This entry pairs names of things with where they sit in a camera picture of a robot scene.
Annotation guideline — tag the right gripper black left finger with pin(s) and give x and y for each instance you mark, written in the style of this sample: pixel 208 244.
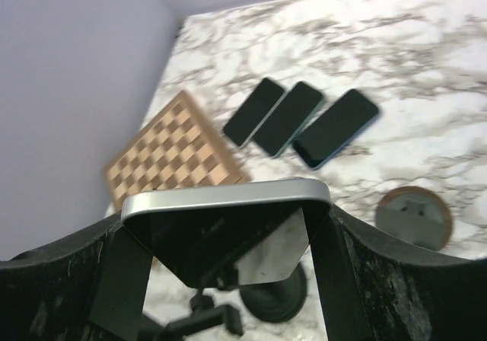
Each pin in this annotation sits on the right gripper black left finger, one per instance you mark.
pixel 89 285

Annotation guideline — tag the dark phone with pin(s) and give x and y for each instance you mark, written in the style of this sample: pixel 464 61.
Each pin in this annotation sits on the dark phone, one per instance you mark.
pixel 327 135

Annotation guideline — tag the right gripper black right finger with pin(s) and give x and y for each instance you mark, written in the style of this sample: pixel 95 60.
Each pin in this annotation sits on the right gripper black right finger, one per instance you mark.
pixel 373 286

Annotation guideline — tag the wooden chessboard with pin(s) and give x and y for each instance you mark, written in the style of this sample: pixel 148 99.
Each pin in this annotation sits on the wooden chessboard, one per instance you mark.
pixel 178 148

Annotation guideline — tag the black phone teal edge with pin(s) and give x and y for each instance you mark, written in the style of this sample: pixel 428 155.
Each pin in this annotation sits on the black phone teal edge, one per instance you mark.
pixel 288 118

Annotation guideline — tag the black round-base stand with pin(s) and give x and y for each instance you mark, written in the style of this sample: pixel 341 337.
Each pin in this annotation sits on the black round-base stand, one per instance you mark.
pixel 274 302

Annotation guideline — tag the black phone silver edge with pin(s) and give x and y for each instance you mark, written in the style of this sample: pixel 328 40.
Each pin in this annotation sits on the black phone silver edge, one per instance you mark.
pixel 229 236

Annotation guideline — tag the dark round stand centre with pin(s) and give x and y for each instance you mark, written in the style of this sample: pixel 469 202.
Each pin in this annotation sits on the dark round stand centre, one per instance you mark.
pixel 416 216

